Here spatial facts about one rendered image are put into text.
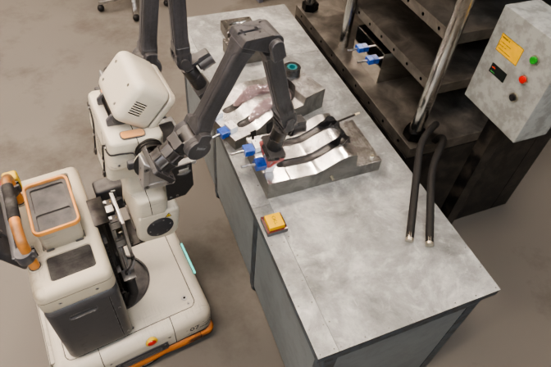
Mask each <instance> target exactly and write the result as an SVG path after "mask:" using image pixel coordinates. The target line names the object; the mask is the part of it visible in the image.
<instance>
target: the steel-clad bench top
mask: <svg viewBox="0 0 551 367"><path fill-rule="evenodd" d="M245 16H250V17H251V19H252V20H257V19H262V20H263V19H264V20H268V21H269V22H270V23H271V24H272V26H273V27H274V28H275V29H276V30H277V31H278V32H279V33H280V34H281V35H282V37H283V38H284V44H285V51H286V58H284V62H287V61H293V62H296V63H298V64H299V65H300V66H301V70H302V71H303V72H304V73H306V74H307V75H309V76H310V77H311V78H312V79H314V80H315V81H316V82H317V83H318V84H320V85H321V86H322V87H323V88H325V94H324V98H323V103H322V107H321V108H319V109H317V110H315V111H313V112H311V113H309V114H307V115H305V116H303V118H304V119H305V120H310V119H311V118H312V117H314V116H318V115H320V114H325V113H330V115H331V116H333V117H334V118H335V119H336V120H341V119H343V118H345V117H347V116H350V115H353V114H355V113H358V112H360V114H358V115H355V116H353V117H350V118H348V119H346V120H342V121H340V122H343V121H347V120H353V121H354V122H355V124H356V125H357V127H358V128H359V129H360V130H361V132H362V133H363V135H364V136H365V138H366V139H367V141H368V142H369V143H370V144H371V146H372V147H373V148H374V150H375V151H376V153H377V154H378V156H379V157H380V159H381V160H382V161H381V163H380V168H379V169H378V170H375V171H372V172H369V173H365V174H360V175H356V176H353V177H350V178H346V179H341V180H338V181H334V182H331V183H326V184H322V185H319V186H316V187H312V188H307V189H304V190H300V191H297V192H294V193H288V194H285V195H282V196H278V197H273V198H269V199H267V198H266V195H265V193H264V192H263V190H262V187H261V184H260V183H259V181H258V179H257V176H256V175H255V173H254V170H253V168H252V167H247V168H241V167H240V166H241V165H247V164H250V162H249V160H248V157H245V155H244V154H243V153H240V154H235V155H232V156H231V153H232V152H237V151H241V150H242V147H240V148H238V149H236V150H234V149H233V148H232V146H231V145H229V144H228V142H226V141H225V140H224V139H222V142H223V143H224V145H225V149H226V151H227V152H228V155H229V157H230V159H231V162H232V164H233V166H234V168H235V171H236V173H237V175H238V177H239V181H240V183H241V184H242V187H243V189H244V191H245V194H246V196H247V198H248V201H249V203H250V205H251V207H252V209H253V213H254V215H255V216H256V218H257V222H258V223H259V226H260V228H261V230H262V233H263V235H264V237H265V239H266V242H267V244H268V247H269V248H270V250H271V254H272V255H273V258H274V260H275V262H276V265H277V267H278V269H279V271H280V274H281V276H282V279H283V280H284V282H285V286H286V287H287V289H288V292H289V295H290V297H291V299H292V301H293V303H294V306H295V308H296V311H297V312H298V315H299V318H300V319H301V321H302V324H303V327H304V328H305V331H306V333H307V336H308V338H309V340H310V343H311V344H312V347H313V350H314V351H315V353H316V357H317V359H318V360H319V359H322V358H324V357H327V356H330V355H333V354H335V353H337V352H339V351H343V350H345V349H348V348H350V347H354V346H356V345H358V344H361V343H363V342H366V341H369V340H372V339H373V338H377V337H379V336H382V335H384V334H387V333H390V332H393V331H394V330H397V329H399V328H403V327H405V326H408V325H409V324H414V323H416V322H418V321H420V320H423V319H426V318H429V317H431V316H433V315H437V314H439V313H442V312H444V311H447V310H450V309H453V308H454V307H457V306H460V305H463V304H465V303H468V302H469V301H474V300H475V299H478V298H480V297H484V296H486V295H489V294H491V293H493V292H497V291H499V290H501V289H500V288H499V286H498V285H497V284H496V282H495V281H494V280H493V279H492V278H491V276H490V275H489V273H488V272H487V271H486V270H485V268H484V267H483V265H482V264H481V263H480V262H479V261H478V259H477V258H476V256H475V255H474V254H473V252H472V251H471V249H470V248H469V247H468V245H467V244H466V243H465V242H464V241H463V240H462V238H461V237H460V235H459V234H458V232H457V231H456V230H455V228H454V227H453V226H452V225H451V224H450V222H449V221H448V219H447V218H446V217H445V215H444V214H443V213H442V211H441V210H440V209H439V208H438V207H437V205H436V204H435V222H434V246H433V247H427V246H426V194H427V191H426V190H425V189H424V188H423V187H422V185H421V184H420V186H419V193H418V202H417V217H416V224H415V233H414V241H413V242H406V241H405V238H406V231H407V224H408V210H409V203H410V196H411V188H412V175H413V173H412V172H411V171H410V170H409V168H408V167H407V165H406V164H405V163H404V161H403V160H402V158H401V157H400V156H399V155H398V153H397V152H396V151H395V150H394V148H393V147H392V146H391V144H390V143H389V141H388V140H387V139H386V137H385V136H384V135H383V134H382V133H381V131H380V130H379V129H378V127H377V126H376V124H375V123H374V122H373V120H372V119H371V117H370V116H369V115H368V114H367V113H366V111H365V110H364V109H363V107H362V106H361V104H360V103H359V102H358V100H357V99H356V98H355V97H354V96H353V94H352V93H351V92H350V90H349V89H348V87H347V86H346V85H345V83H344V82H343V80H342V79H341V78H340V77H339V76H338V74H337V73H336V72H335V70H334V69H333V68H332V66H331V65H330V63H329V62H328V61H327V60H326V59H325V57H324V56H323V55H322V53H321V52H320V50H319V49H318V48H317V46H316V45H315V43H314V42H313V41H312V40H311V39H310V38H309V36H308V35H307V33H306V32H305V31H304V29H303V28H302V26H301V25H300V24H299V23H298V22H297V20H296V19H295V18H294V16H293V15H292V14H291V12H290V11H289V9H288V8H287V7H286V5H285V4H281V5H275V6H269V7H258V8H252V9H245V10H239V11H228V12H222V13H216V14H209V15H203V16H191V17H187V21H188V34H189V44H190V52H191V53H196V52H198V51H200V50H202V49H203V48H206V49H207V50H208V51H209V52H210V54H211V55H212V57H213V59H214V60H215V61H216V64H214V65H213V66H211V67H209V68H208V69H206V70H205V71H203V70H200V68H199V67H198V65H196V66H197V67H198V69H199V71H200V72H201V73H203V74H204V75H205V77H206V78H207V80H208V81H209V83H210V81H211V79H212V76H213V75H214V74H215V72H216V69H217V67H218V66H219V64H220V62H221V59H222V57H223V56H224V54H225V53H224V51H223V39H225V37H224V35H223V33H222V32H221V20H228V19H234V18H240V17H245ZM264 77H266V74H265V71H264V67H263V64H262V61H258V62H253V63H248V64H246V65H245V67H244V68H243V70H242V72H241V74H240V76H239V77H238V79H237V81H236V83H235V86H237V85H238V84H240V83H243V82H245V81H249V80H255V79H261V78H264ZM235 86H234V87H235ZM234 87H233V88H234ZM277 212H280V213H281V214H282V216H283V218H284V220H285V223H286V225H287V227H288V232H284V233H280V234H277V235H274V236H270V237H267V235H266V232H265V229H264V228H263V226H262V222H261V221H260V219H261V217H263V216H265V215H270V214H274V213H277Z"/></svg>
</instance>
